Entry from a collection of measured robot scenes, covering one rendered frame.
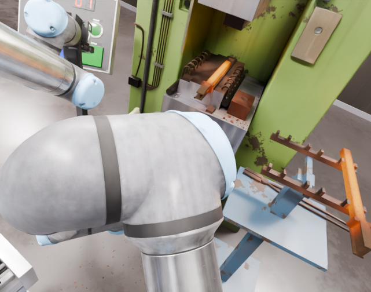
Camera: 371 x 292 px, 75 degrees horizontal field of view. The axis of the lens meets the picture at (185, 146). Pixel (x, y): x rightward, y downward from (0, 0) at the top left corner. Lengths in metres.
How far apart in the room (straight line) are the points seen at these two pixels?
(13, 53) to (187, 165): 0.32
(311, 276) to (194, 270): 1.71
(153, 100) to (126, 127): 1.12
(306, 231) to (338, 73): 0.61
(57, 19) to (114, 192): 0.47
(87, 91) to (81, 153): 0.33
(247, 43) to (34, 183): 1.32
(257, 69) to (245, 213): 0.82
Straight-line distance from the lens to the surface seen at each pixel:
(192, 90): 1.06
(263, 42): 1.43
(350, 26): 1.07
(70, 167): 0.22
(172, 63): 1.22
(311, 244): 1.07
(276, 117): 1.18
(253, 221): 0.99
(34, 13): 0.64
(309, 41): 1.05
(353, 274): 2.18
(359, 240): 0.80
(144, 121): 0.25
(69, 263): 1.58
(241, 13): 0.93
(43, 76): 0.49
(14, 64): 0.46
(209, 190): 0.26
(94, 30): 1.08
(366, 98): 4.37
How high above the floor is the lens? 1.45
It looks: 41 degrees down
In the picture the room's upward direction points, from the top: 17 degrees clockwise
